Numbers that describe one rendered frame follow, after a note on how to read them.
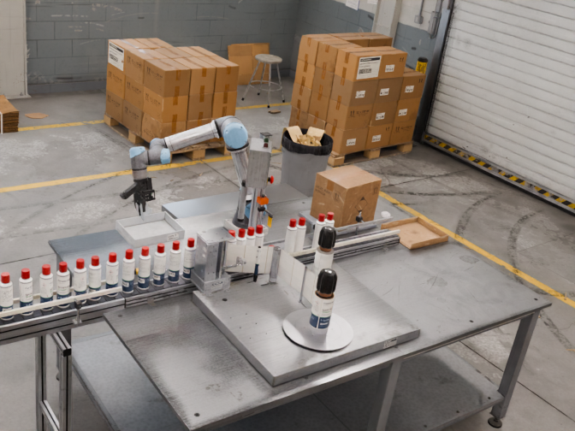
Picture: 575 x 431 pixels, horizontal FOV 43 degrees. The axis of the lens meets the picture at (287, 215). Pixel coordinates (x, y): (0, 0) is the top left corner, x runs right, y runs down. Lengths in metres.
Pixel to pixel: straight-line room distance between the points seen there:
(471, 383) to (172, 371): 1.93
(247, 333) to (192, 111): 4.11
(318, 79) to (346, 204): 3.53
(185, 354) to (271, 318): 0.43
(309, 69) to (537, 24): 2.25
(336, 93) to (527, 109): 1.91
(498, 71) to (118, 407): 5.48
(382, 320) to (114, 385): 1.40
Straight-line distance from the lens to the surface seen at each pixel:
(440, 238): 4.29
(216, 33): 9.64
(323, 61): 7.42
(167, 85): 6.74
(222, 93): 7.09
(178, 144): 3.75
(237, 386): 2.91
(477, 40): 8.04
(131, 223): 3.69
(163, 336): 3.14
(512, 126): 7.83
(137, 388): 3.83
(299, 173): 6.18
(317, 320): 3.12
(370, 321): 3.33
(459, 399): 4.15
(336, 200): 4.09
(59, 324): 3.21
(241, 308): 3.27
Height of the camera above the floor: 2.66
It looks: 25 degrees down
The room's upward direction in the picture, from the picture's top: 9 degrees clockwise
